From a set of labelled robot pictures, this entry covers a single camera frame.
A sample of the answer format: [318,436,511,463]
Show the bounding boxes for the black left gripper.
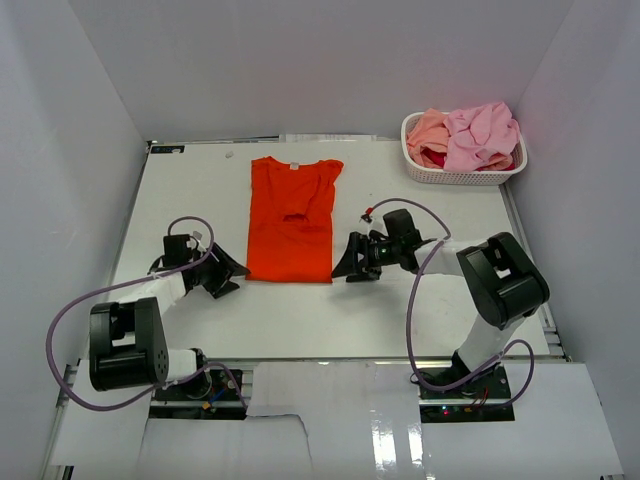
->
[187,242,249,299]

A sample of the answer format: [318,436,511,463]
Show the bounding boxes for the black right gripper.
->
[331,232,401,283]

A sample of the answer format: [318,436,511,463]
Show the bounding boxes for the orange t shirt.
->
[246,156,343,284]

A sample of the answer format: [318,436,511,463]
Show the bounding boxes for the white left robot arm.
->
[89,234,250,399]

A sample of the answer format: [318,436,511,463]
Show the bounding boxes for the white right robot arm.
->
[331,209,550,399]

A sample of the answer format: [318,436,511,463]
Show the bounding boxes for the magenta t shirt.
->
[421,150,446,170]

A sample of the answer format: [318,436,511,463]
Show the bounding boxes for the black table label sticker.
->
[150,145,185,154]

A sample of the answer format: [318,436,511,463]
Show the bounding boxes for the white perforated laundry basket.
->
[400,110,529,186]

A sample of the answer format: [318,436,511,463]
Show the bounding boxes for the peach t shirt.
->
[406,109,450,167]

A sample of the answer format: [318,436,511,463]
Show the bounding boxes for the light pink t shirt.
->
[444,102,520,173]

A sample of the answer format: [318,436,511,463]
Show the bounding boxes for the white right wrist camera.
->
[359,208,384,237]

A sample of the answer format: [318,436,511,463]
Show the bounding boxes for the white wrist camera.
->
[359,208,384,237]
[189,231,206,251]

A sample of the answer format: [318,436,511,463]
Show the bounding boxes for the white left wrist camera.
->
[189,231,206,251]

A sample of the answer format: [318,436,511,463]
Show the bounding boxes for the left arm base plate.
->
[149,370,246,421]

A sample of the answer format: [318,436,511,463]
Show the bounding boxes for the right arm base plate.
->
[410,366,515,424]

